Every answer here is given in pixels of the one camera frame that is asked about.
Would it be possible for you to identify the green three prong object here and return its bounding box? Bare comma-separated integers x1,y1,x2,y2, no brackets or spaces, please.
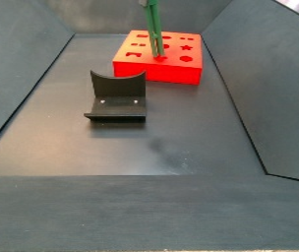
138,0,165,57

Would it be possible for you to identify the red shape sorter block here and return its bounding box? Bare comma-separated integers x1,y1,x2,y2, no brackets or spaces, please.
112,31,203,85

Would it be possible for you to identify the black curved fixture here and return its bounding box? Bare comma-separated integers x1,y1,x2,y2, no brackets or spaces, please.
84,72,146,121

